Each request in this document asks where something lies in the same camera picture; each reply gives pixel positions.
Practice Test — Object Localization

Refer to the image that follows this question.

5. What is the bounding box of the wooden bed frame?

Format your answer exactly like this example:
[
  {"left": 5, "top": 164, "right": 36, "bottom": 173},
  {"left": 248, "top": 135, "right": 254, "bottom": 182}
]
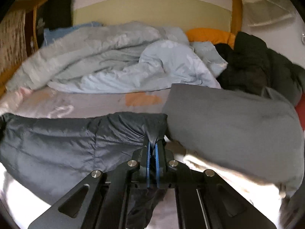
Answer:
[{"left": 1, "top": 0, "right": 242, "bottom": 94}]

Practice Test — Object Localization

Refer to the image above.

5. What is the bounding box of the patterned beige curtain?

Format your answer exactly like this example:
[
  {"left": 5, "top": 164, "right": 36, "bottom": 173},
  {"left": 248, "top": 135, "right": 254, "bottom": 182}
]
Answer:
[{"left": 0, "top": 10, "right": 27, "bottom": 73}]

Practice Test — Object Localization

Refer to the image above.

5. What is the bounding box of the orange pillow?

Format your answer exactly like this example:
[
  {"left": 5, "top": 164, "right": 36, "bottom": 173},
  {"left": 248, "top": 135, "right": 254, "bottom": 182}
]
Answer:
[{"left": 186, "top": 28, "right": 236, "bottom": 49}]

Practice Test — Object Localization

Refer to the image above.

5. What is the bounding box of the dark grey puffer jacket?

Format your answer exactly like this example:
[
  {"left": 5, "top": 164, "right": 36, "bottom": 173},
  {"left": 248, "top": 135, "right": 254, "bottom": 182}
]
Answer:
[{"left": 0, "top": 111, "right": 169, "bottom": 229}]

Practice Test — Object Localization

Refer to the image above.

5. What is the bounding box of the blue pillow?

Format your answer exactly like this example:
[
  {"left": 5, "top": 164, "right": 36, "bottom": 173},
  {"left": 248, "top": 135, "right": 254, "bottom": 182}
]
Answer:
[{"left": 42, "top": 21, "right": 103, "bottom": 47}]

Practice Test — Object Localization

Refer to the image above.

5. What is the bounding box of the red garment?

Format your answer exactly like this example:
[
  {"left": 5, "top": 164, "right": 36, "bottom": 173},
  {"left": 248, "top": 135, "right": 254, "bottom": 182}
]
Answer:
[{"left": 295, "top": 97, "right": 305, "bottom": 130}]

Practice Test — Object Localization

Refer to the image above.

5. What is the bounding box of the light blue duvet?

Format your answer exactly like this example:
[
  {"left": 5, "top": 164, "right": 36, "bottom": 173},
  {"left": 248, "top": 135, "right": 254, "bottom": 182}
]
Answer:
[{"left": 6, "top": 22, "right": 227, "bottom": 94}]

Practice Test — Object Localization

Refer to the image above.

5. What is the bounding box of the white mosquito net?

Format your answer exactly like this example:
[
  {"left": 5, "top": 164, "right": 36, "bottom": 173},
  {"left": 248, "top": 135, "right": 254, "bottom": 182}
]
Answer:
[{"left": 242, "top": 0, "right": 296, "bottom": 27}]

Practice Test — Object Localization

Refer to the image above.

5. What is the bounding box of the grey folded garment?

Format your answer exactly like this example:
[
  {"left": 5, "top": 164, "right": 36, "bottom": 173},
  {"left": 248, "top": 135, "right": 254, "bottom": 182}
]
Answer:
[{"left": 163, "top": 84, "right": 304, "bottom": 196}]

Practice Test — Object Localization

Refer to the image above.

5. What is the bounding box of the black hanging garment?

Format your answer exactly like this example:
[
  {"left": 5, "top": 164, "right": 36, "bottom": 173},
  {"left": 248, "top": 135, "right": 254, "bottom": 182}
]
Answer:
[{"left": 35, "top": 0, "right": 72, "bottom": 48}]

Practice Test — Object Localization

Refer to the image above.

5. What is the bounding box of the black fleece garment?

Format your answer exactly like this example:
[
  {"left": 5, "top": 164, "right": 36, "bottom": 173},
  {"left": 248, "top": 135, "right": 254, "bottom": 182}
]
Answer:
[{"left": 214, "top": 31, "right": 304, "bottom": 106}]

